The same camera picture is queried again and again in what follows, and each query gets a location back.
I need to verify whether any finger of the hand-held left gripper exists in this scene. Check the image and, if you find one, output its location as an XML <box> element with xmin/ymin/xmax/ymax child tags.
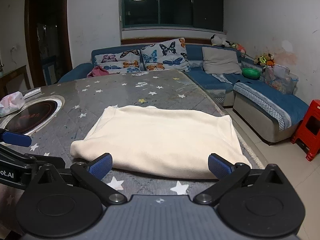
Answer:
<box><xmin>0</xmin><ymin>129</ymin><xmax>32</xmax><ymax>147</ymax></box>
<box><xmin>0</xmin><ymin>145</ymin><xmax>66</xmax><ymax>172</ymax></box>

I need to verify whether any blue corner sofa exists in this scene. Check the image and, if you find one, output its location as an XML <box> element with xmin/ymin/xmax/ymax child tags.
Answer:
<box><xmin>57</xmin><ymin>44</ymin><xmax>309</xmax><ymax>145</ymax></box>

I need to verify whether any green bowl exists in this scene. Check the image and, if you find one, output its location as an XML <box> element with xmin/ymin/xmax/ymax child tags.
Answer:
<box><xmin>241</xmin><ymin>67</ymin><xmax>262</xmax><ymax>79</ymax></box>

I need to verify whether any blue patterned sofa cover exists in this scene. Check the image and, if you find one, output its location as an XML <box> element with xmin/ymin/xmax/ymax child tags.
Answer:
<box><xmin>211</xmin><ymin>72</ymin><xmax>309</xmax><ymax>132</ymax></box>

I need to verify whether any pastel tissue pack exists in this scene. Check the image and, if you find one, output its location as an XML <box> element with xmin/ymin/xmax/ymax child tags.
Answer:
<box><xmin>0</xmin><ymin>92</ymin><xmax>26</xmax><ymax>117</ymax></box>

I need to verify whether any round black induction cooktop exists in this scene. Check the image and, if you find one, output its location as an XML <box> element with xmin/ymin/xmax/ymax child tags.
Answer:
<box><xmin>0</xmin><ymin>95</ymin><xmax>66</xmax><ymax>137</ymax></box>

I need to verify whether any grey star tablecloth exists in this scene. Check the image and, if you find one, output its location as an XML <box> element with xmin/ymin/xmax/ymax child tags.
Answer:
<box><xmin>0</xmin><ymin>69</ymin><xmax>267</xmax><ymax>240</ymax></box>

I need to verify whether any grey pillow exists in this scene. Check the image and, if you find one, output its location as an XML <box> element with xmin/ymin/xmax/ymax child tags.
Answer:
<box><xmin>201</xmin><ymin>46</ymin><xmax>242</xmax><ymax>75</ymax></box>

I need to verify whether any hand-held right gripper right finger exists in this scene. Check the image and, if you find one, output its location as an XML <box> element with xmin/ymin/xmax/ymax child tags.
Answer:
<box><xmin>194</xmin><ymin>152</ymin><xmax>284</xmax><ymax>205</ymax></box>

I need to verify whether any wide butterfly pillow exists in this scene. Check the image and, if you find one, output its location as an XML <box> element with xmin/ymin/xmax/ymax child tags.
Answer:
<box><xmin>94</xmin><ymin>49</ymin><xmax>142</xmax><ymax>73</ymax></box>

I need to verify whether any square butterfly pillow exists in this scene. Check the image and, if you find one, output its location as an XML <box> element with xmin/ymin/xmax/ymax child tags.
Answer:
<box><xmin>140</xmin><ymin>37</ymin><xmax>191</xmax><ymax>72</ymax></box>

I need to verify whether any wooden door frame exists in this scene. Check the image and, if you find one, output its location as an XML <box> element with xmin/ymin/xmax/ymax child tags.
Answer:
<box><xmin>24</xmin><ymin>0</ymin><xmax>73</xmax><ymax>88</ymax></box>

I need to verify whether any blue wooden frame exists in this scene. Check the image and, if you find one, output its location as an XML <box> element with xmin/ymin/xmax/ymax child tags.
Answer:
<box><xmin>41</xmin><ymin>55</ymin><xmax>58</xmax><ymax>85</ymax></box>

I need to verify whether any clear plastic storage box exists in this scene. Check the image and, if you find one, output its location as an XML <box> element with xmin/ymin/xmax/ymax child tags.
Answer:
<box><xmin>264</xmin><ymin>64</ymin><xmax>299</xmax><ymax>95</ymax></box>

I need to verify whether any black and white plush toy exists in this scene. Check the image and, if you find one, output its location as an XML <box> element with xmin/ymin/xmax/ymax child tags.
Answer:
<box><xmin>210</xmin><ymin>34</ymin><xmax>234</xmax><ymax>48</ymax></box>

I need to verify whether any brown teddy bear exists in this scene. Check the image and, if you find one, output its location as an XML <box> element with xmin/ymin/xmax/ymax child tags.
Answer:
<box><xmin>254</xmin><ymin>52</ymin><xmax>275</xmax><ymax>67</ymax></box>

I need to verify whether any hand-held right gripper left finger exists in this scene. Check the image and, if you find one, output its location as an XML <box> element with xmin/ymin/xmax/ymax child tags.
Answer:
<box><xmin>31</xmin><ymin>152</ymin><xmax>128</xmax><ymax>205</ymax></box>

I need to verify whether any dark window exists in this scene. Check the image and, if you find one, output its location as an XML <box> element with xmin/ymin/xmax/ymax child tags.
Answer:
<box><xmin>120</xmin><ymin>0</ymin><xmax>225</xmax><ymax>33</ymax></box>

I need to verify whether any pink cloth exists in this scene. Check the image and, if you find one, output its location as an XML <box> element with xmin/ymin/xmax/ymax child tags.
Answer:
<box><xmin>86</xmin><ymin>65</ymin><xmax>110</xmax><ymax>78</ymax></box>

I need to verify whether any white remote control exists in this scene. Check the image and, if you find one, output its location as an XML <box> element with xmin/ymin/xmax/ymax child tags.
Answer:
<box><xmin>23</xmin><ymin>87</ymin><xmax>42</xmax><ymax>98</ymax></box>

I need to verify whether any red plastic stool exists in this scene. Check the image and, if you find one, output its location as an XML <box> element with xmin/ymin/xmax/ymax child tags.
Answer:
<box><xmin>290</xmin><ymin>99</ymin><xmax>320</xmax><ymax>162</ymax></box>

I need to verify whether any cream sweater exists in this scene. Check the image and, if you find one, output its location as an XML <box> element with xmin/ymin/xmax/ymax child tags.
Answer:
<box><xmin>70</xmin><ymin>105</ymin><xmax>252</xmax><ymax>180</ymax></box>

